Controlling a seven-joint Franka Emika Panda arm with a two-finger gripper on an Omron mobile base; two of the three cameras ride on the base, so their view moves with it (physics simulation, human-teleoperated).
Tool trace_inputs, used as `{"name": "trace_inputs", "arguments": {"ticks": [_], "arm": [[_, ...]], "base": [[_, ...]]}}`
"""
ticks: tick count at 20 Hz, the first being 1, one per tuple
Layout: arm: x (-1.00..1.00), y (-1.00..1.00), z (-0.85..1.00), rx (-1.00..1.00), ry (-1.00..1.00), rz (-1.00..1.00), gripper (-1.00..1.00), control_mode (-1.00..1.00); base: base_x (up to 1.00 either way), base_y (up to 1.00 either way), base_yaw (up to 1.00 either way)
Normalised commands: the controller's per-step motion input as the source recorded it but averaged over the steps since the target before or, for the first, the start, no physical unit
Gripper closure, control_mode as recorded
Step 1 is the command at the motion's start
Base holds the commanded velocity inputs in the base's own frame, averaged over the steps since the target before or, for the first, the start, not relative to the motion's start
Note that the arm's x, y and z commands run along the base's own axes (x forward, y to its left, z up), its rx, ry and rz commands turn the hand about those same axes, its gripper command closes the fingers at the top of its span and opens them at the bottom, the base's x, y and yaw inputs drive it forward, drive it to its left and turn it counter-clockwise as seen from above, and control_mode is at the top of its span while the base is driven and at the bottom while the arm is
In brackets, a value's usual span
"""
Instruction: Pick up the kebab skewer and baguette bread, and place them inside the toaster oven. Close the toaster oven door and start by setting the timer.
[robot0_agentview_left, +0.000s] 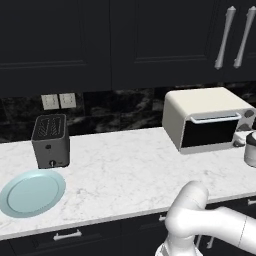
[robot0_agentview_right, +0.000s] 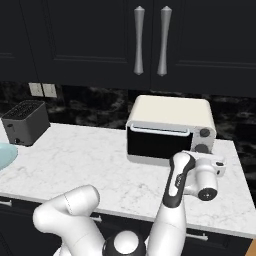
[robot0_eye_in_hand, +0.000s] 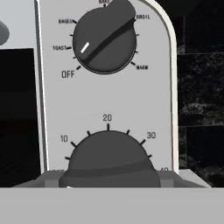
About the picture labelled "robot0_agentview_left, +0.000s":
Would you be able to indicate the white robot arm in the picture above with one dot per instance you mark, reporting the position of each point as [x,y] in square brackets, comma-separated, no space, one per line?
[203,221]

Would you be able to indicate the cream toaster oven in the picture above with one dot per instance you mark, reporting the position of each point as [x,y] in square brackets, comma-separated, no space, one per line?
[200,101]

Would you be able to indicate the dark grey toaster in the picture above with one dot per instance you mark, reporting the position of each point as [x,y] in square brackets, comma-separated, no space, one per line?
[51,146]

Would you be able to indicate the black glass toaster oven door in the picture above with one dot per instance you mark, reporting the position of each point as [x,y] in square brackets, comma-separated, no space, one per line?
[208,133]

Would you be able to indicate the toaster round knob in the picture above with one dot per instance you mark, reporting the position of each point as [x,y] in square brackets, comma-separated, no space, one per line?
[52,163]

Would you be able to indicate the grey toaster oven knob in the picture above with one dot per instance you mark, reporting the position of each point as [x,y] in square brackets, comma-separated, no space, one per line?
[245,127]
[249,113]

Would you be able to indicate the black drawer front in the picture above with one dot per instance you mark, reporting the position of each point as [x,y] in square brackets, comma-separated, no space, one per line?
[100,238]
[233,202]
[143,233]

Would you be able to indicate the light blue plate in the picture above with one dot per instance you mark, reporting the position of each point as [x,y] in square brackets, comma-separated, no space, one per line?
[31,193]

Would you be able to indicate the white grey round canister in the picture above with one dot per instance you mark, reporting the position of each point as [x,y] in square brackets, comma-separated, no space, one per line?
[250,151]

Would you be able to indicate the beige wall outlet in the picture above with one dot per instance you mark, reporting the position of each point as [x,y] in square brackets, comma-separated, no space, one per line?
[67,100]
[50,102]

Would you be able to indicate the black wall cupboard door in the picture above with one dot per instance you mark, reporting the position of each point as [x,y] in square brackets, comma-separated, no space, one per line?
[250,71]
[166,40]
[53,43]

